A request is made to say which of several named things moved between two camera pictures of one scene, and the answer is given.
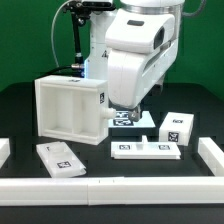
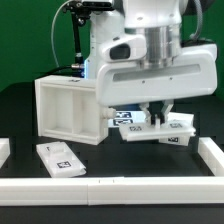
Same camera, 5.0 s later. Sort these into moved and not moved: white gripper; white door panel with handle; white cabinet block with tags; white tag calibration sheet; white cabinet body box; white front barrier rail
Moved: white door panel with handle; white gripper
Not moved: white tag calibration sheet; white front barrier rail; white cabinet block with tags; white cabinet body box
